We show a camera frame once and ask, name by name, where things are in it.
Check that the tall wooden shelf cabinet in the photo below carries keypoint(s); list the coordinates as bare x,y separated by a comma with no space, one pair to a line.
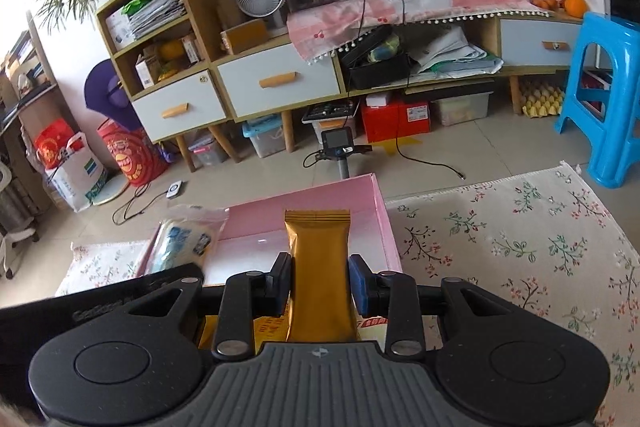
200,7

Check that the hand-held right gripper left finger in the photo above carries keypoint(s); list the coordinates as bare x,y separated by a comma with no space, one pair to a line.
279,282

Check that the white charger puck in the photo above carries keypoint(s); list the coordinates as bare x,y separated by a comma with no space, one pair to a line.
175,189

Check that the white round floor base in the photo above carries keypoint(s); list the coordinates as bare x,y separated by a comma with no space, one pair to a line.
107,193

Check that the pink cardboard box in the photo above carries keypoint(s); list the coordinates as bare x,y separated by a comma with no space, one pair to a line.
250,219

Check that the grey bin of tools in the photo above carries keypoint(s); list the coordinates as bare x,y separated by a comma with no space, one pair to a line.
330,122

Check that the pink cherry-print cloth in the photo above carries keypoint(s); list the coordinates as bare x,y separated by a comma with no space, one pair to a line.
425,7

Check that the small clear storage bin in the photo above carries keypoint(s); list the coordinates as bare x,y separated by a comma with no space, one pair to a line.
207,149

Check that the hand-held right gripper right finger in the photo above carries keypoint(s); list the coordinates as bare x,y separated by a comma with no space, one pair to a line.
361,287

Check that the red gift bag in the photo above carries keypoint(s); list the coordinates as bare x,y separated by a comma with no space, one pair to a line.
52,144

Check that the white office chair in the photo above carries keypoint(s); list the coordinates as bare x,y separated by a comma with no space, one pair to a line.
15,217

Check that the stack of shelf papers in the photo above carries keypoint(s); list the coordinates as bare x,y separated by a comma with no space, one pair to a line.
150,14

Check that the large clear storage bin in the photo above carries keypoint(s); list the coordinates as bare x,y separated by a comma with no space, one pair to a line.
462,109

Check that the white shopping bag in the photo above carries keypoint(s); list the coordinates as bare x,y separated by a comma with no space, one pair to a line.
77,182

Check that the black box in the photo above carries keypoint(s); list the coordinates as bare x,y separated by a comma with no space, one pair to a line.
375,67

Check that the clear blue-print cracker packet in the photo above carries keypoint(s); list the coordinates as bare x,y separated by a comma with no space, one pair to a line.
185,239

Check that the blue plastic stool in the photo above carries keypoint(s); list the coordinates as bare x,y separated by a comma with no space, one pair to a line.
605,72

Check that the low wooden drawer cabinet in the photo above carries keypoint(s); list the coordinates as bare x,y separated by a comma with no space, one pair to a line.
280,119

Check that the blue-lid clear storage bin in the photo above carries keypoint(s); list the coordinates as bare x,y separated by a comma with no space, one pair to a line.
264,139

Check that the white red-print snack packet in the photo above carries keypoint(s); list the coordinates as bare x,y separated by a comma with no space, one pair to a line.
372,323

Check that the pale blue drawer small knob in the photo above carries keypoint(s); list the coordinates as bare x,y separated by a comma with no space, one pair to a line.
540,44

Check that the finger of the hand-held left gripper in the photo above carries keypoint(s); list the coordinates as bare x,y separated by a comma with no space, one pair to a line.
177,272

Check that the white carton box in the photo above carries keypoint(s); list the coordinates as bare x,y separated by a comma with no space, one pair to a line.
146,72

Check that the red round gift tub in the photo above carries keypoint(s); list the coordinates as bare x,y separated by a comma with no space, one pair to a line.
132,157

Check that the small brown carton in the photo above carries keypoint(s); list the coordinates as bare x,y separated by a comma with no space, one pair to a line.
191,49

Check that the yellow shelf item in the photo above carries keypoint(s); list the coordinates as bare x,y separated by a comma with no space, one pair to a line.
170,52

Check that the orange fruit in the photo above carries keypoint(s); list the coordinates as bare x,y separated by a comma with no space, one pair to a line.
575,6

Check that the gold snack packet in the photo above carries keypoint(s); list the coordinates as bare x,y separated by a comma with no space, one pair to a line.
317,267

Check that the red shoe box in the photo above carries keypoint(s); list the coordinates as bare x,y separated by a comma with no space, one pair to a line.
395,122

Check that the pile of papers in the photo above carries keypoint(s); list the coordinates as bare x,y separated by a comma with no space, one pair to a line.
460,52

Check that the purple plush toy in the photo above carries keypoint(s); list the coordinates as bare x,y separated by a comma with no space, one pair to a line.
107,92

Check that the yellow egg tray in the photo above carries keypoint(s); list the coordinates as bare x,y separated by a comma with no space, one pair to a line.
542,102

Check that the floral tablecloth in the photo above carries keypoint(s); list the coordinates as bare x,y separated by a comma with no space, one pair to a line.
500,232

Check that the wooden corner desk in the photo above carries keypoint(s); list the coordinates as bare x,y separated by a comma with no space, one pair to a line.
25,97

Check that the flat cardboard box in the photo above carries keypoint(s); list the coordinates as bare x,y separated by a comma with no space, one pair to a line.
245,36

